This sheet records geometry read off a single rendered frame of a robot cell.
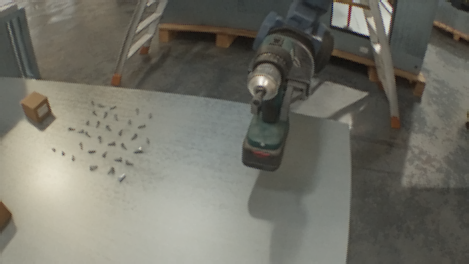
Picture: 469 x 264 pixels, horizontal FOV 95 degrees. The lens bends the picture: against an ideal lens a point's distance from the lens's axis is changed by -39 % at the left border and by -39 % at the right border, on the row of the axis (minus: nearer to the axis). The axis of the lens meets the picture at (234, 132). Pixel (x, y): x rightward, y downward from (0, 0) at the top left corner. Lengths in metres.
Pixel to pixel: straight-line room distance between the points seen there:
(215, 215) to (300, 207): 0.17
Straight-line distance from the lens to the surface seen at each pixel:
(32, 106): 1.04
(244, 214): 0.64
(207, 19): 2.82
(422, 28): 2.72
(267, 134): 0.59
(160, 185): 0.70
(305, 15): 0.87
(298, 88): 0.64
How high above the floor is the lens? 1.17
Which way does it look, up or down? 40 degrees down
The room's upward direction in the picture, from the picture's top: 2 degrees clockwise
